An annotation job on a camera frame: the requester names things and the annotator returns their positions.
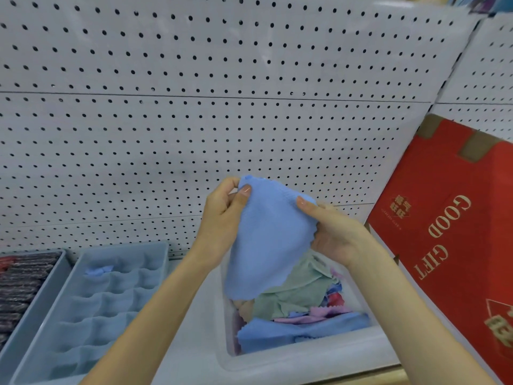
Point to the person's left forearm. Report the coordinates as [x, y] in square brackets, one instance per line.
[160, 316]

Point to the person's left hand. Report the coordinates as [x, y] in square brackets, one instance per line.
[218, 224]

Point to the red gift box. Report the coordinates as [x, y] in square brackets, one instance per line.
[453, 236]

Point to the blue folded cloth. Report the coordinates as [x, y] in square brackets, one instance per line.
[296, 332]

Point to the beige cloth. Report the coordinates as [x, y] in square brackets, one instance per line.
[243, 310]

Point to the small blue cloth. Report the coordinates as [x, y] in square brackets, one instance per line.
[98, 271]

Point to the person's right hand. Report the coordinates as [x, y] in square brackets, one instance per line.
[340, 236]

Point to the grey-blue plastic tray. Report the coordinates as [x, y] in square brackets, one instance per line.
[36, 316]

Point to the white pegboard shelf back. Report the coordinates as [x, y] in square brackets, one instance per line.
[200, 116]

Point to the narrow white pegboard panel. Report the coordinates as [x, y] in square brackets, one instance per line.
[481, 76]

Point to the person's right thumb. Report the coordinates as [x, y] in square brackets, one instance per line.
[312, 208]

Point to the blue packaged goods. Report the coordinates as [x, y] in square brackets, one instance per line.
[485, 3]

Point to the blue divided organizer tray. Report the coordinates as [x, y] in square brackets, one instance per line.
[100, 316]

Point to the sage green cloth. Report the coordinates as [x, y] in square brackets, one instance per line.
[298, 288]

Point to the red and blue cloth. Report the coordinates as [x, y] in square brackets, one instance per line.
[333, 295]

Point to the light blue microfibre cloth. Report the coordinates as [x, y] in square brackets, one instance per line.
[272, 240]

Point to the person's right forearm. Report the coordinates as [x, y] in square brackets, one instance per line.
[408, 316]

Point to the white plastic bin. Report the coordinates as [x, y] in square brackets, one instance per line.
[280, 358]

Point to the person's left thumb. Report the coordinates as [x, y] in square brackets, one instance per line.
[243, 198]

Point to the row of dark folded cloths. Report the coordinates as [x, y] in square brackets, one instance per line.
[22, 284]

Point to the pink cloth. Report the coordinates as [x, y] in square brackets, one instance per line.
[312, 314]

